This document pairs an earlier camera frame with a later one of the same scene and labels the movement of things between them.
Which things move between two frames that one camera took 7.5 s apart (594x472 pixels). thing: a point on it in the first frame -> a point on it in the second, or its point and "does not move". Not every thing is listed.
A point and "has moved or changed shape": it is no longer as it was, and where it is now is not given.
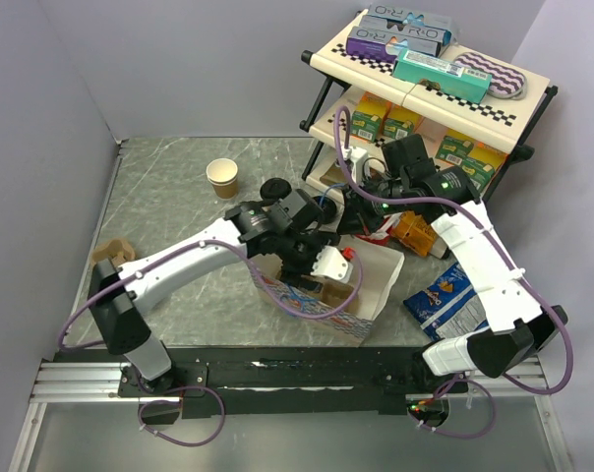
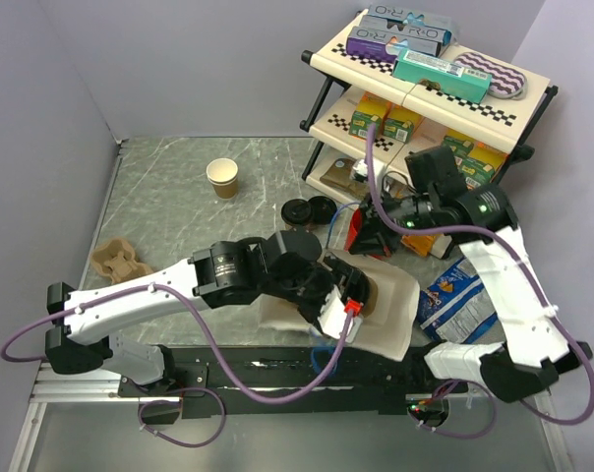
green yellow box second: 399,122 does not move
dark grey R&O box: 421,34 does not move
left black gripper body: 301,252 -> 313,286
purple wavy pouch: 506,83 does not move
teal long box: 439,74 does not move
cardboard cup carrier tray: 330,291 has moved or changed shape
